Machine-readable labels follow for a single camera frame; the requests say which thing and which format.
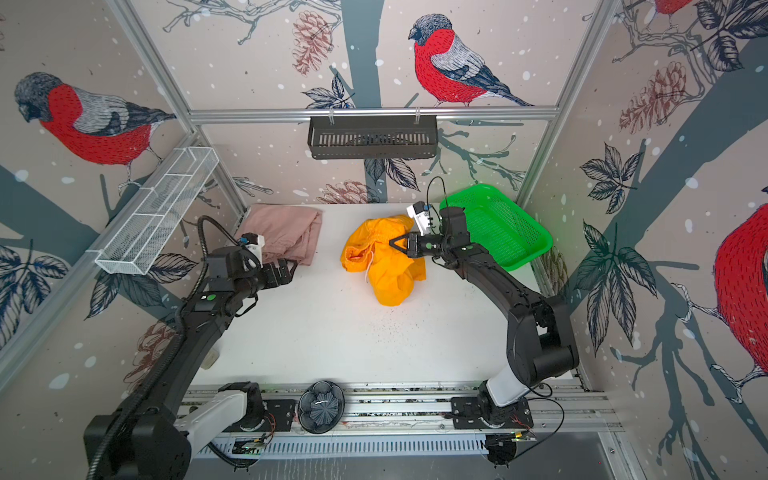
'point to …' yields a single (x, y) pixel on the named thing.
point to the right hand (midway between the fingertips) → (391, 246)
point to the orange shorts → (392, 272)
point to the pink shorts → (289, 231)
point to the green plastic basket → (512, 234)
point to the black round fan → (321, 406)
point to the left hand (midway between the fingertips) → (281, 263)
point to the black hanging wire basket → (372, 137)
